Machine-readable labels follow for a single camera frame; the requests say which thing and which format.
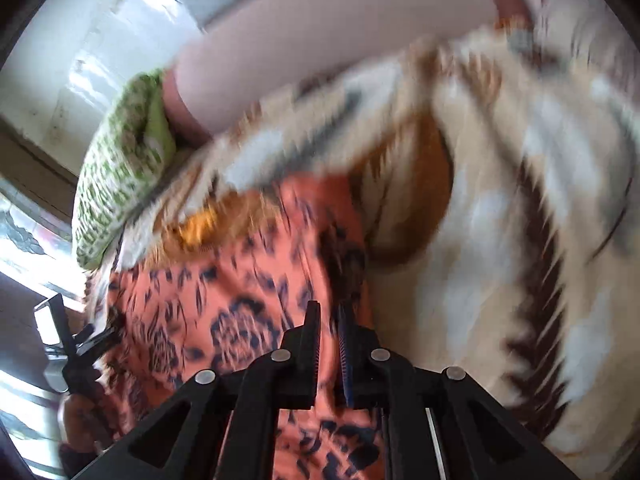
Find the orange floral garment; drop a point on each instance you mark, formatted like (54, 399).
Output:
(235, 280)

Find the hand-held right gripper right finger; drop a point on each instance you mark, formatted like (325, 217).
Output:
(345, 360)

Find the green patterned pillow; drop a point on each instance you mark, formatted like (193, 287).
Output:
(125, 160)

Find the pink padded headboard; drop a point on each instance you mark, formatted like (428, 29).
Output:
(310, 45)

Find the wooden framed stained glass window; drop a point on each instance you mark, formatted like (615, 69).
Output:
(30, 230)

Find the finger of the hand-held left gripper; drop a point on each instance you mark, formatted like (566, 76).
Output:
(97, 342)

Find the leaf-printed quilted blanket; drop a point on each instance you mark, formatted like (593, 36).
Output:
(525, 170)

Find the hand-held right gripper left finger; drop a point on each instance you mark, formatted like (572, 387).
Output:
(311, 360)

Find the person's left hand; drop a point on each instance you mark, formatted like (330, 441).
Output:
(80, 425)

